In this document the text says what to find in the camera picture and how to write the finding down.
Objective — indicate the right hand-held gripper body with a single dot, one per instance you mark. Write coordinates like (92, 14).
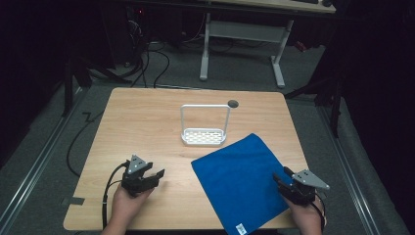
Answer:
(301, 192)

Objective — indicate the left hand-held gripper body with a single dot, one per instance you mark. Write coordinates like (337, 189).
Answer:
(135, 182)

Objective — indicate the blue cloth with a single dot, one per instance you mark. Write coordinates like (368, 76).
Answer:
(238, 182)

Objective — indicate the person's left hand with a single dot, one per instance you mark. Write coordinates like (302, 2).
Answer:
(125, 205)

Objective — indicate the person's right hand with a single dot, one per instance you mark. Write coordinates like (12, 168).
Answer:
(306, 218)

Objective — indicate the grey tape strip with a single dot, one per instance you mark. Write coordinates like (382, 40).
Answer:
(74, 201)

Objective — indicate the dark round table grommet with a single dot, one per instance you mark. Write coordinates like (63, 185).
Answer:
(233, 103)

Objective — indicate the black metal stand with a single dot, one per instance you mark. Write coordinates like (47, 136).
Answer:
(68, 81)
(336, 98)

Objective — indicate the small red object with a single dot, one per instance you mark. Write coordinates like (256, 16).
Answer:
(300, 46)

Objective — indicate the dark computer tower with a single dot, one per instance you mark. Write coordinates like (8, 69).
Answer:
(135, 32)

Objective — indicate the black keyboard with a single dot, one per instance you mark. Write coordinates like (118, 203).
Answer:
(305, 1)

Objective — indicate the black computer mouse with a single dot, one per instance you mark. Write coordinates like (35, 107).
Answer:
(327, 3)

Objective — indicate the grey metal floor rail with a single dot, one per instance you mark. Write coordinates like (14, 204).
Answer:
(349, 176)
(39, 163)

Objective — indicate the white desk frame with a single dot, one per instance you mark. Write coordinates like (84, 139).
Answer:
(243, 31)

